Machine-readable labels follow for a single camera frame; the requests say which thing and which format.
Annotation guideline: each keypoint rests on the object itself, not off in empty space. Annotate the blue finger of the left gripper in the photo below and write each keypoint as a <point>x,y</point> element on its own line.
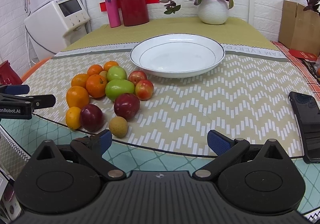
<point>34,102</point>
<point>14,89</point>

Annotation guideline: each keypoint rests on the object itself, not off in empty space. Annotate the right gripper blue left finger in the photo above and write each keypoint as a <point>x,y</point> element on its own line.
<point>101,142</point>

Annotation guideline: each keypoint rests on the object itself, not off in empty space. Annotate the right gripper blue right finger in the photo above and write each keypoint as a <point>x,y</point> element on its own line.
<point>218,142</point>

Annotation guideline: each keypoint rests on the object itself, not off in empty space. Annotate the brown longan fruit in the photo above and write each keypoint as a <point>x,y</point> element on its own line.
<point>118,127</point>

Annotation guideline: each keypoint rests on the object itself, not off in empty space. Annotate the dark red plum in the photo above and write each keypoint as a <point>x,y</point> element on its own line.
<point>126,106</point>
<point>91,118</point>

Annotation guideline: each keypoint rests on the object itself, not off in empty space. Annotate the small yellow orange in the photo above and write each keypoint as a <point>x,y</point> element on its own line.
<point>72,118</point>

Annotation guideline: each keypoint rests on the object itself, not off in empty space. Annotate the large orange front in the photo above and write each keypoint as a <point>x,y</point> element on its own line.
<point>77,97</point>

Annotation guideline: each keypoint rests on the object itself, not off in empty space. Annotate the orange with stem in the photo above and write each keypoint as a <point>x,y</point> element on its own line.
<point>95,86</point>

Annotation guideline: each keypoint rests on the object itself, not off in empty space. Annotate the small green apple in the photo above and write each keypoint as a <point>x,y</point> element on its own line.
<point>116,72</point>

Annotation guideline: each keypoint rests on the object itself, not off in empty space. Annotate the red yellow apple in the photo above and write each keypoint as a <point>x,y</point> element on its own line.
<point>136,76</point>
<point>144,90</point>

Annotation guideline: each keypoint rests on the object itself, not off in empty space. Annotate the large green apple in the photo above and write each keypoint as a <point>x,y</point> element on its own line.
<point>118,87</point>

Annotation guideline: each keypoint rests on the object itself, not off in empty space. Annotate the small orange back left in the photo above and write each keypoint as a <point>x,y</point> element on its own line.
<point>94,70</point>

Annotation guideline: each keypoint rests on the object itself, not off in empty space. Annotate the white water dispenser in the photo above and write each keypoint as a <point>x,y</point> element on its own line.
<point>56,25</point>

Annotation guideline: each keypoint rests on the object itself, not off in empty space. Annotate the small orange back right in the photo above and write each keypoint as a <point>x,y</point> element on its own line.
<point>110,64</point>

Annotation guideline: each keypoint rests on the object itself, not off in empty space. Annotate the black smartphone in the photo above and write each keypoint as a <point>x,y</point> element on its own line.
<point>306,113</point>

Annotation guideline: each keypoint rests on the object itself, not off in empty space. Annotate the white porcelain plate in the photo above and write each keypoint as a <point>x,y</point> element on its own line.
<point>177,55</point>

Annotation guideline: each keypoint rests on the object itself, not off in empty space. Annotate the red envelope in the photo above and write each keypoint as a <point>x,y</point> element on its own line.
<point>303,55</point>

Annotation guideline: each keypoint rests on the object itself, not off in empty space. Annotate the pink water bottle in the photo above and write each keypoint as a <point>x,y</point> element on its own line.
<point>113,13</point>

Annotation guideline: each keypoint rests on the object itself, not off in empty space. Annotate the brown cardboard box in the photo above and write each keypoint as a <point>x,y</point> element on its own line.
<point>299,29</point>

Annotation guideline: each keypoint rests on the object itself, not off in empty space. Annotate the white pot purple plant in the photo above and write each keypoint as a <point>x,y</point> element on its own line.
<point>213,12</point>

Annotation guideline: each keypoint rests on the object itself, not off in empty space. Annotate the purple plant in box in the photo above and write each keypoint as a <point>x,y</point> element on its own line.
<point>313,5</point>

